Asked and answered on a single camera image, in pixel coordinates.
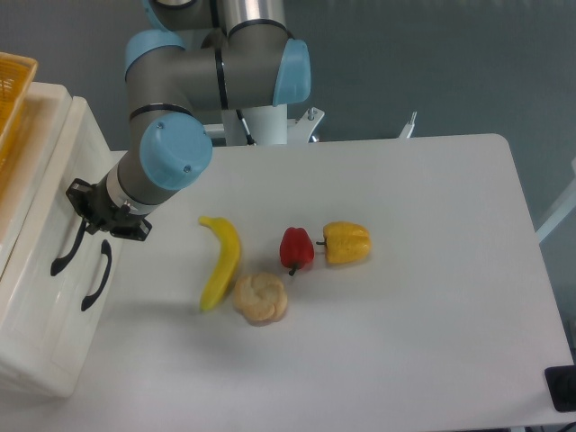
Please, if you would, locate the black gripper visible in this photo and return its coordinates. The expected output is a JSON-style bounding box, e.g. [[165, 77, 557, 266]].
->
[[66, 178, 152, 241]]

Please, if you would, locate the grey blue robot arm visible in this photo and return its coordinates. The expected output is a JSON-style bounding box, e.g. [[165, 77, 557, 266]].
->
[[67, 1, 311, 241]]

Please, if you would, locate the white drawer cabinet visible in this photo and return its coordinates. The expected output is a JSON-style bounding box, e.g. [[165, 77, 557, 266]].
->
[[1, 83, 122, 397]]

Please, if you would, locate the yellow banana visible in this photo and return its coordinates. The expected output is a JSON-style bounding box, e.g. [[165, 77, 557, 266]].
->
[[198, 216, 241, 311]]

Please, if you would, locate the orange plastic basket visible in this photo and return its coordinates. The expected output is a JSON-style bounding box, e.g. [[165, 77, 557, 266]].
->
[[0, 52, 39, 166]]

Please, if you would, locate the pale round bread roll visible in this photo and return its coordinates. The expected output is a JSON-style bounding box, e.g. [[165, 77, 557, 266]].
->
[[232, 273, 288, 325]]

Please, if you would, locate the red bell pepper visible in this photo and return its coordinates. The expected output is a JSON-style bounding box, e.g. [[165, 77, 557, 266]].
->
[[279, 227, 315, 276]]

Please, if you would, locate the yellow bell pepper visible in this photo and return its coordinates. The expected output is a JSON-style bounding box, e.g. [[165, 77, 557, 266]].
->
[[316, 221, 372, 266]]

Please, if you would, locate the black device at table edge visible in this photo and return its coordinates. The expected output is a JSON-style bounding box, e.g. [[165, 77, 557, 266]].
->
[[544, 364, 576, 412]]

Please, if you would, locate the black lower drawer handle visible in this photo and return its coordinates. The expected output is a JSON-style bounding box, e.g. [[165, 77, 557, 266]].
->
[[80, 239, 113, 312]]

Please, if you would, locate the black drawer handle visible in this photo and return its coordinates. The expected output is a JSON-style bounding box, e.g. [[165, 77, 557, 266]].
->
[[49, 214, 89, 276], [80, 239, 113, 312]]

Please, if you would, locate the black top drawer handle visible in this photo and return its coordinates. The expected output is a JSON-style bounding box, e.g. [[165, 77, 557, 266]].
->
[[49, 214, 89, 276]]

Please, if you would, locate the black cable on pedestal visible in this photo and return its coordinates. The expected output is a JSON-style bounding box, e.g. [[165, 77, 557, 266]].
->
[[236, 110, 257, 146]]

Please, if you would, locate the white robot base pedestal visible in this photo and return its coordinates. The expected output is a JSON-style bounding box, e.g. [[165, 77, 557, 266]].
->
[[205, 105, 326, 147]]

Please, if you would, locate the white table clamp bracket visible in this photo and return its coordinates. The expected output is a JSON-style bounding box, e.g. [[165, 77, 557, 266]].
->
[[399, 111, 418, 140]]

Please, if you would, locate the white frame bar right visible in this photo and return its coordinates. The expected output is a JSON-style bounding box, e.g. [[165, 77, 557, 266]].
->
[[535, 157, 576, 244]]

